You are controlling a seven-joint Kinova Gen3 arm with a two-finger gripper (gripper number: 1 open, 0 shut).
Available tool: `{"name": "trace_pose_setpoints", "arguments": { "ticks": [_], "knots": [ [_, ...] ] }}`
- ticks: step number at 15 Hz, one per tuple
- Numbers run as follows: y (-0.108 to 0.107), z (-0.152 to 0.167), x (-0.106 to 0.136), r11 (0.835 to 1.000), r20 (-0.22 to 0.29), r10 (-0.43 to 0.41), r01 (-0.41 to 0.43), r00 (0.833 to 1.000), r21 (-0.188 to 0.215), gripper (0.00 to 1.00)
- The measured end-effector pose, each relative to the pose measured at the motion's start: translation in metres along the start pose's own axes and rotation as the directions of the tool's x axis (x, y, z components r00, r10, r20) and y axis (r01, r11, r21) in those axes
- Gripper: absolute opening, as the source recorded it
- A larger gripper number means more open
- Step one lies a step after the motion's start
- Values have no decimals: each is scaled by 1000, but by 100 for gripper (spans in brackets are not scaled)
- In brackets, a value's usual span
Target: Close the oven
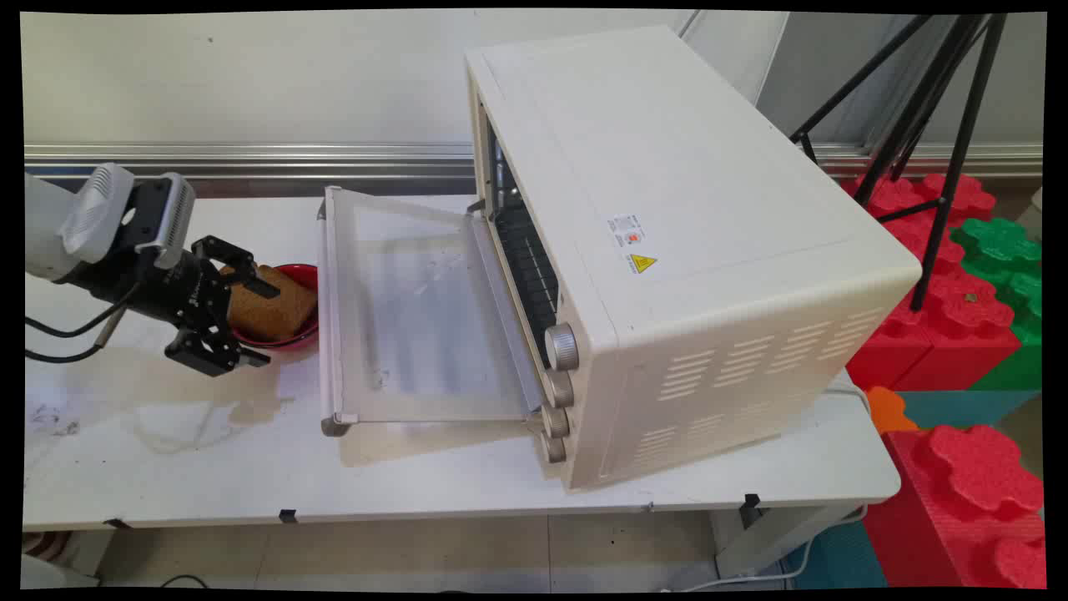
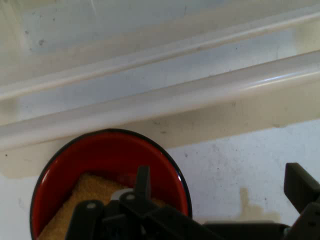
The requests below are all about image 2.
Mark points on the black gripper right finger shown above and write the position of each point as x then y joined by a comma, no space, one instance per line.
303,192

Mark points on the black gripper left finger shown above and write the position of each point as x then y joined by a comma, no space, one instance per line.
140,220

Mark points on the white oven door with glass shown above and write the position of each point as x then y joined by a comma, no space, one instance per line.
150,72

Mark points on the yellow sponge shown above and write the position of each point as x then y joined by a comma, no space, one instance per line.
87,188

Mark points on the red bowl with black rim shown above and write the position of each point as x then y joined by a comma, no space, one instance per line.
100,155

